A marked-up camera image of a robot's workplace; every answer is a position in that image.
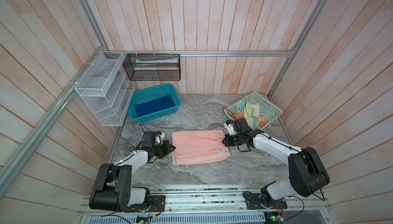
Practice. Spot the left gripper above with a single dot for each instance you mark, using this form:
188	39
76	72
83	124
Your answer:
167	146

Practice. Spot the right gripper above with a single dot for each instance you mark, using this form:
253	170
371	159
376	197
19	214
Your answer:
226	141

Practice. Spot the pink towel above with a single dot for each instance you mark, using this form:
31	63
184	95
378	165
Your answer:
199	147

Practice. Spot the blue towel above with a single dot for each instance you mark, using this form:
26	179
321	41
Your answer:
154	105

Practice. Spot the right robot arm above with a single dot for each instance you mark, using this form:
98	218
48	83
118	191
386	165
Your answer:
307	173

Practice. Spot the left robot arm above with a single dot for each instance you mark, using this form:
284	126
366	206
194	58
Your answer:
113	190

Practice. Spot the orange patterned towel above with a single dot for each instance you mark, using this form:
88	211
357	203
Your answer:
255	121

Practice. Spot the light green towel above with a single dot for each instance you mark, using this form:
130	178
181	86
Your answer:
256	108

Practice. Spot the light green plastic basket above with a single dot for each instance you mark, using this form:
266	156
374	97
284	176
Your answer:
257	98

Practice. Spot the teal plastic basket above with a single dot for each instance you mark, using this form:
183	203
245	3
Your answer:
151	94

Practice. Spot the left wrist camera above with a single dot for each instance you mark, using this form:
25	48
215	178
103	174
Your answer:
159	137

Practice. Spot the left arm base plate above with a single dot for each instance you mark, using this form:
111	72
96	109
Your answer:
156	204

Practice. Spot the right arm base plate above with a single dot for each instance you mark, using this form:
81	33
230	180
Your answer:
255	201

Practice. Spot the white wire shelf rack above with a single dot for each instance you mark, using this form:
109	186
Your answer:
106	89

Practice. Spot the black mesh wall basket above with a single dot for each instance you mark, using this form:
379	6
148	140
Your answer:
153	67

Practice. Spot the aluminium back wall rail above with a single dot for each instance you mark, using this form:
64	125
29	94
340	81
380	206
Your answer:
222	53

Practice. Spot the aluminium wall rail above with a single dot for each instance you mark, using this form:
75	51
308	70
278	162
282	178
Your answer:
31	143
222	53

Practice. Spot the aluminium left wall rail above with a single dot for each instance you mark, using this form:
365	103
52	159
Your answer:
31	143

